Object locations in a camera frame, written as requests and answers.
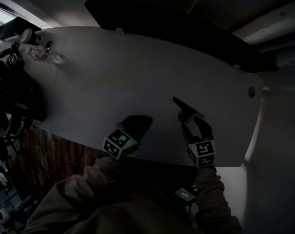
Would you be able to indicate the person's right forearm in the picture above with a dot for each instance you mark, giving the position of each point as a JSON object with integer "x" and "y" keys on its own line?
{"x": 210, "y": 196}

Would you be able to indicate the spare gripper device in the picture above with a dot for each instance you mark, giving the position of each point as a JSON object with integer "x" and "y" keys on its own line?
{"x": 14, "y": 59}

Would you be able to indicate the small black screen device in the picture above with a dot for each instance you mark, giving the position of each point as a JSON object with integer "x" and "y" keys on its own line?
{"x": 185, "y": 195}

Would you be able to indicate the clear plastic water bottle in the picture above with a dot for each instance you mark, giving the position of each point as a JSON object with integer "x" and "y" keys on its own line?
{"x": 44, "y": 55}

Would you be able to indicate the small black clamp tool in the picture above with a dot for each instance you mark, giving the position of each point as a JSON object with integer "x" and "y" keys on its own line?
{"x": 185, "y": 107}

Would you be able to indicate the black backpack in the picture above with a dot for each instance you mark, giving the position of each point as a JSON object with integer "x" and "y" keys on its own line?
{"x": 13, "y": 94}

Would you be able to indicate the white-lidded cup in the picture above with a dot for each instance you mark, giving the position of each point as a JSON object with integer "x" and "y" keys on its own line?
{"x": 29, "y": 36}

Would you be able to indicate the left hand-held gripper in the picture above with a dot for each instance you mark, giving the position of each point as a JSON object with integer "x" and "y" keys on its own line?
{"x": 119, "y": 144}

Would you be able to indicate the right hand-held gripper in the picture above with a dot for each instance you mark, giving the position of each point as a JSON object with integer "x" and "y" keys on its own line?
{"x": 202, "y": 153}

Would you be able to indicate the small white camera device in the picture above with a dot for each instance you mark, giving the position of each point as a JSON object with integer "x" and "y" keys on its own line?
{"x": 4, "y": 216}

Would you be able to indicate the white wall pipe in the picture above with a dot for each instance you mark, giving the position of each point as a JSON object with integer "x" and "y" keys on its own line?
{"x": 271, "y": 21}

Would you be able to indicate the wide black desk divider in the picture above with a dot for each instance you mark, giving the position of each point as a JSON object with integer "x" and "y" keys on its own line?
{"x": 174, "y": 33}

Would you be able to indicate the person's beige jacket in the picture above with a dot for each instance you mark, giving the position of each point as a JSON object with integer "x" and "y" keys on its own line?
{"x": 137, "y": 211}

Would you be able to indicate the person's left forearm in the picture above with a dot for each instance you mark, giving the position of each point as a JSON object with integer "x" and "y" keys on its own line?
{"x": 101, "y": 174}

